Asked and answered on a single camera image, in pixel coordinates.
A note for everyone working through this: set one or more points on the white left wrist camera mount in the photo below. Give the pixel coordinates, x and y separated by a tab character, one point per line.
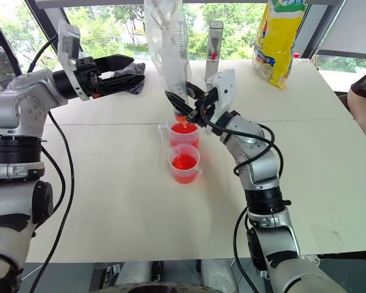
67	39

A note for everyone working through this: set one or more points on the white rounded robot leg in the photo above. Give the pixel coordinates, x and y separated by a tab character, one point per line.
134	273

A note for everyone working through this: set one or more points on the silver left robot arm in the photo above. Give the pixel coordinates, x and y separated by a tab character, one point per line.
6	100

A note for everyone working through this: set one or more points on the clear plastic liquid bag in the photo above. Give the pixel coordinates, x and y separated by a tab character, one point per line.
167	45

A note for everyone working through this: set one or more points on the yellow snack bag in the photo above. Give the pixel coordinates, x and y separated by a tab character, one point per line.
277	42

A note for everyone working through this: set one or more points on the black slanted window frame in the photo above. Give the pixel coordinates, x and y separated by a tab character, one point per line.
4	39

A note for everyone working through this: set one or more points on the tall white capped container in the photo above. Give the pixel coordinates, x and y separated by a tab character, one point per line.
214	52

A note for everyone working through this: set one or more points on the small red bottle cap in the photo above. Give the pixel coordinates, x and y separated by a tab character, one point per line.
296	55

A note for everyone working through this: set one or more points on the clear cup with red liquid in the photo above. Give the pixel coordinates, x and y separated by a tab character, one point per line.
184	135
184	168

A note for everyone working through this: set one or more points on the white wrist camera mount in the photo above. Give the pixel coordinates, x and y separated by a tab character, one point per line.
224	88
67	39

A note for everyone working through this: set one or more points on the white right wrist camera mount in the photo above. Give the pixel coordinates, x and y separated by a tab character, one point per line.
224	88

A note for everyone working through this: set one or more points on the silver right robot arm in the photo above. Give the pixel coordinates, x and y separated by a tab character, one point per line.
262	171

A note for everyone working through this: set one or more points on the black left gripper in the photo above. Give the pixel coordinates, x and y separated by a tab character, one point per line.
85	76

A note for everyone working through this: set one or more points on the grey cloth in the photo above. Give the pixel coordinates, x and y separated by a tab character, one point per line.
138	71

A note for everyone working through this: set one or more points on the person in dark shirt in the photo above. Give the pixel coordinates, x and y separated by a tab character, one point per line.
364	100

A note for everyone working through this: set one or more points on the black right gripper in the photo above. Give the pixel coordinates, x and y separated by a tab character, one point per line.
205	110

